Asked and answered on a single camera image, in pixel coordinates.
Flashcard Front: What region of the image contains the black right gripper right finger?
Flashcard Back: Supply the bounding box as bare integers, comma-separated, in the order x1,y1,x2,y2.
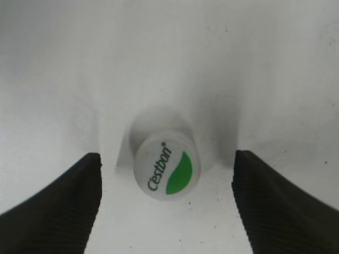
231,150,338,253

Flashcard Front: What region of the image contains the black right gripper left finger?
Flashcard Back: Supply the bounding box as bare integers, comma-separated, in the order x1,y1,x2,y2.
1,153,102,253

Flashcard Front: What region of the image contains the white green bottle cap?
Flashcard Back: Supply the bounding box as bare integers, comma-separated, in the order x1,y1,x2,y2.
133,131,201,201

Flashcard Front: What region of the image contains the clear Cestbon water bottle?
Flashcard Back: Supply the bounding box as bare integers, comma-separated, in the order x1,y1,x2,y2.
115,105,201,176

